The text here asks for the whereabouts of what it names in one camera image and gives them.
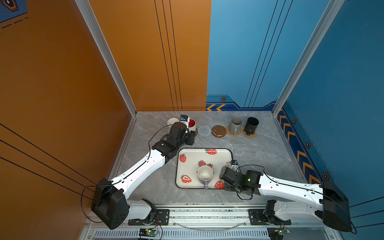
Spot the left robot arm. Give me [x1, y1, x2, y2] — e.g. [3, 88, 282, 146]
[91, 122, 195, 230]

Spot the left green circuit board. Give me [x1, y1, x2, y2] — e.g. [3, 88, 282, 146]
[138, 228, 159, 240]

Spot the right aluminium corner post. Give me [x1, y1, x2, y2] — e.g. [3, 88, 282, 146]
[272, 0, 345, 117]

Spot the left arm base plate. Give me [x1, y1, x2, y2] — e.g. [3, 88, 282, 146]
[128, 209, 170, 226]

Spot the black mug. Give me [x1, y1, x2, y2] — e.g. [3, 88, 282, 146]
[244, 117, 259, 136]

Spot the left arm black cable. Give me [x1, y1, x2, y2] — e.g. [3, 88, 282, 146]
[80, 124, 175, 224]

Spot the aluminium front rail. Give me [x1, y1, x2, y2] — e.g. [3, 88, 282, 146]
[118, 201, 326, 228]

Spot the light blue mug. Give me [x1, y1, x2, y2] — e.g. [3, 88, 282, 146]
[167, 118, 180, 125]

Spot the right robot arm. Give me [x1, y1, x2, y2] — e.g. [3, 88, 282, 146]
[220, 166, 354, 232]

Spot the aluminium corner post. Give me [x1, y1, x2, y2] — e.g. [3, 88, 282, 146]
[74, 0, 138, 117]
[272, 0, 345, 117]

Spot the red interior white mug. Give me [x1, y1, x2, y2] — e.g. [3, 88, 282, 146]
[189, 119, 196, 132]

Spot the white strawberry serving tray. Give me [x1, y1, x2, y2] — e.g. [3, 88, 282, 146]
[176, 148, 233, 190]

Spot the right green circuit board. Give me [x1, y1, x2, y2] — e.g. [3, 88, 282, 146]
[267, 228, 291, 240]

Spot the left aluminium corner post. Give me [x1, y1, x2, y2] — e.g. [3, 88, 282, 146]
[74, 0, 138, 117]

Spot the grey mug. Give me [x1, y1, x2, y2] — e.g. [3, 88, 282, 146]
[229, 117, 243, 136]

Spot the white purple handled mug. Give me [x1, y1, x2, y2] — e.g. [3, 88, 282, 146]
[197, 165, 214, 190]

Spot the blue grey woven coaster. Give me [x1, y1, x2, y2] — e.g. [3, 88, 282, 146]
[198, 125, 212, 138]

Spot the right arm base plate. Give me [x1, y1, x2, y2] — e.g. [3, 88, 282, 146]
[248, 209, 292, 226]

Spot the green circuit board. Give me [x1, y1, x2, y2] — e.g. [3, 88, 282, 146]
[138, 228, 159, 240]
[267, 228, 291, 240]

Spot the paw shaped wooden coaster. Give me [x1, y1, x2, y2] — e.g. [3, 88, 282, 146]
[241, 129, 257, 139]

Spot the dark brown worn coaster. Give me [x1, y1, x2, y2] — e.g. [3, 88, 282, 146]
[212, 125, 227, 138]

